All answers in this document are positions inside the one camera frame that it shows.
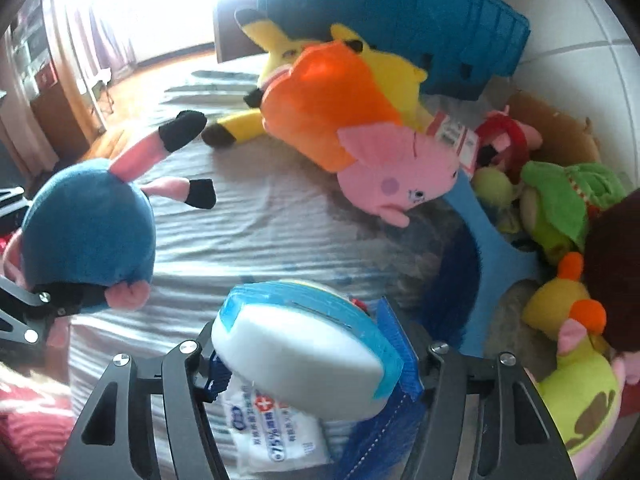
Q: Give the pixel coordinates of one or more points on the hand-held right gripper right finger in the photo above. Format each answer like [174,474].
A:
[407,365]

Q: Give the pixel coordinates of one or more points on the sheer window curtain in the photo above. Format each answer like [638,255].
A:
[95,25]

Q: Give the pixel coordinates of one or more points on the grey striped bed sheet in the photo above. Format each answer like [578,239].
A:
[250,220]

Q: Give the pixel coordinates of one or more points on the light blue plush piece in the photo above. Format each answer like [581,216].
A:
[495,255]

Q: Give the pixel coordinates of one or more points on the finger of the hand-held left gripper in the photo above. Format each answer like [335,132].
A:
[12,200]
[27,299]

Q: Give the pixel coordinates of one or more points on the dark brown plush toy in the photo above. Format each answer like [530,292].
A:
[620,260]

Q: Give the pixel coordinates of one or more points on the yellow and orange plush toy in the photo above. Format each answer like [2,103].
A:
[550,305]

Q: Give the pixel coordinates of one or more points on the wooden shelf cabinet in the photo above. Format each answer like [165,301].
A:
[35,60]

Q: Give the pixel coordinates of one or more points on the white wet wipes packet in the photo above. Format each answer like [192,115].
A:
[280,435]

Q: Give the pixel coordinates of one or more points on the dark wooden board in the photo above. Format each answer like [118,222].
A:
[230,35]

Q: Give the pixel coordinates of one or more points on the yellow mouse plush toy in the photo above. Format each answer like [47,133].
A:
[385,75]

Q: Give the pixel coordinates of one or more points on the red striped cloth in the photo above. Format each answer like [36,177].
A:
[30,425]

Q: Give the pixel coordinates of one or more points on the blue-dressed pink pig plush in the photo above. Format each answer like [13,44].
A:
[90,220]

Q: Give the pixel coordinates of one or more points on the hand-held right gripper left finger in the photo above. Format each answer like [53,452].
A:
[217,385]

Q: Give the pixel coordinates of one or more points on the white folding rack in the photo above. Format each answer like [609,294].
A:
[97,95]

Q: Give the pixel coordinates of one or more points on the orange-dressed pink pig plush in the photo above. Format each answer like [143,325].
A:
[340,105]

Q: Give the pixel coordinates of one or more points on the green-suited pink pig plush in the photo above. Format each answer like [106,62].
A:
[580,390]

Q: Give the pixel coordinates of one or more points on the white box with blue lid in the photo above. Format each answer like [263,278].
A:
[300,355]

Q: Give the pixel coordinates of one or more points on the blue stitched cloth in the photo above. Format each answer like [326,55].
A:
[380,435]

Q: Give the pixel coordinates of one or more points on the pale green round plush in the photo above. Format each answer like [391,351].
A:
[492,185]

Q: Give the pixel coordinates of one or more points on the blue plastic storage bin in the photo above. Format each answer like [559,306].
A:
[425,15]

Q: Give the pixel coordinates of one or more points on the red-dressed plush doll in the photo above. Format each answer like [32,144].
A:
[505,130]

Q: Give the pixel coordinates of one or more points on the green plush toy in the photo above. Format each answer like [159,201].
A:
[560,195]

